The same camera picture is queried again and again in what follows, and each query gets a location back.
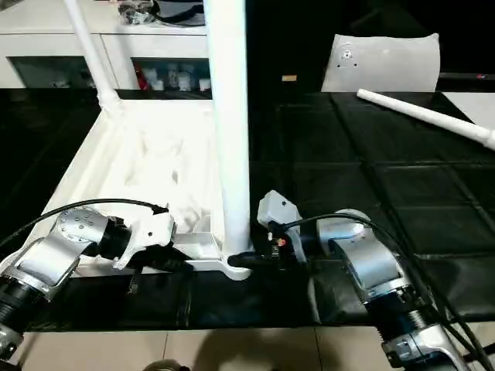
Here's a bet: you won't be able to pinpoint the white plastic table top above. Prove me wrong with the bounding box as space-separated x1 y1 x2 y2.
40 98 254 281

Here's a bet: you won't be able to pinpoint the white plastic table leg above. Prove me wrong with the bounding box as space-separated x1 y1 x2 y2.
203 0 252 256
356 87 495 151
63 0 123 113

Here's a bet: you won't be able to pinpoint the dark robot left foot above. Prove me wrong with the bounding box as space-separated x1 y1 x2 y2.
145 359 186 371

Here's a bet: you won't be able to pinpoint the black table mat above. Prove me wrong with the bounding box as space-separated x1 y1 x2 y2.
0 88 495 332

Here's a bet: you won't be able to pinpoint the black box with gold label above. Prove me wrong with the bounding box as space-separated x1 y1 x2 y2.
247 0 337 93

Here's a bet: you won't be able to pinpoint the white bag with round fitting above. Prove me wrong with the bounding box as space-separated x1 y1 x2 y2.
320 32 441 93

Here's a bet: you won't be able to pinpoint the white glass-door cabinet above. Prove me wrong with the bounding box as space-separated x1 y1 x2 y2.
0 0 213 92

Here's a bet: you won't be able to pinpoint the white flat board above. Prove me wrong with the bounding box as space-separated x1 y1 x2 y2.
440 91 495 125

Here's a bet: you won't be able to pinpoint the black tangled items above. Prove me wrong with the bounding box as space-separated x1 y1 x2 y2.
118 0 155 26

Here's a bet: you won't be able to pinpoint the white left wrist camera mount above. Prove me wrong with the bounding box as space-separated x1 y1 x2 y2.
111 210 177 271

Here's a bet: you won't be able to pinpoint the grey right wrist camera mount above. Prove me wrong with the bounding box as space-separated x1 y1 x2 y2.
257 189 302 264

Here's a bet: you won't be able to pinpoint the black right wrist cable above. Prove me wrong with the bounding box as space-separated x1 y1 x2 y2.
270 215 495 364

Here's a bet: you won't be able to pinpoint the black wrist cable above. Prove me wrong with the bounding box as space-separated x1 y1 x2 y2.
0 199 170 294
270 215 495 364

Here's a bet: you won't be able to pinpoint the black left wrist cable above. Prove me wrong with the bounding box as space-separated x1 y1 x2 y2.
0 199 170 294

